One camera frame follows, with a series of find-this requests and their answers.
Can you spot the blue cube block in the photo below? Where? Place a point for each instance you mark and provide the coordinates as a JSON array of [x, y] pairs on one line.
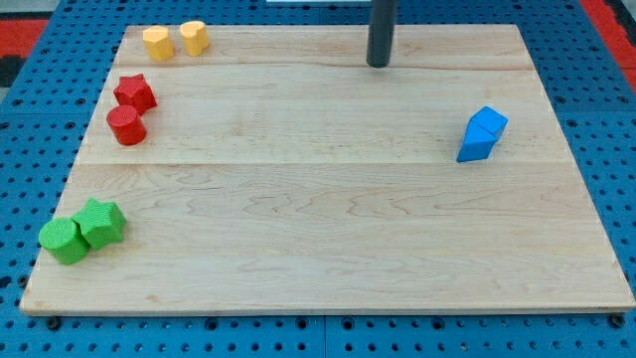
[[490, 120]]

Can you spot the light wooden board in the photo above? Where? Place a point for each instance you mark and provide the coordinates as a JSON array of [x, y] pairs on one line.
[[282, 175]]

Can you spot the blue wedge block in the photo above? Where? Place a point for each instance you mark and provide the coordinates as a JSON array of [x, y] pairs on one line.
[[477, 144]]

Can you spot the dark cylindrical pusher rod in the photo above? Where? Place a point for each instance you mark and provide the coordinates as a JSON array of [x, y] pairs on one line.
[[382, 23]]

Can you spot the yellow heart block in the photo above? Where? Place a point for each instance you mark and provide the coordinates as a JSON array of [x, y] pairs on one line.
[[195, 37]]

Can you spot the red cylinder block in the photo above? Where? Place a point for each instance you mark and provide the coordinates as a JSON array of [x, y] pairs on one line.
[[126, 125]]

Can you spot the red star block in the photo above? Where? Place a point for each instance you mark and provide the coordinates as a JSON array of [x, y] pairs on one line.
[[136, 92]]

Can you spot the yellow pentagon block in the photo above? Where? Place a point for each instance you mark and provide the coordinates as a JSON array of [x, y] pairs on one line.
[[158, 43]]

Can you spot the green star block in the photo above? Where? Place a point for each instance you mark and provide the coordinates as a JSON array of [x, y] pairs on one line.
[[100, 223]]

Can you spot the green cylinder block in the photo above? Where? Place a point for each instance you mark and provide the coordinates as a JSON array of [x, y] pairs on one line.
[[62, 239]]

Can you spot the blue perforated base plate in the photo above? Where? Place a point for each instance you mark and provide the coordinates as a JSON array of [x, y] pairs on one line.
[[55, 56]]

